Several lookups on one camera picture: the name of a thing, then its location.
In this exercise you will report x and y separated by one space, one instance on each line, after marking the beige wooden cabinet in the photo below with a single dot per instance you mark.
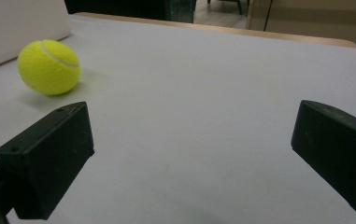
322 18

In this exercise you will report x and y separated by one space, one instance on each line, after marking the white plastic bin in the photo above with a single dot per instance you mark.
13 28

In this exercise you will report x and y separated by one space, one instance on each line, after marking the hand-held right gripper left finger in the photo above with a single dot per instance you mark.
45 161

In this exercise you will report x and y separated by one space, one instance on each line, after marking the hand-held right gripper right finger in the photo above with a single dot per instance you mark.
337 149

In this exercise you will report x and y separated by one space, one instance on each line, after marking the yellow tennis ball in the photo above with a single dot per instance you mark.
48 68

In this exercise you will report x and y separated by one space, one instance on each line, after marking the black glass-edged cabinet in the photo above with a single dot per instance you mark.
119 7

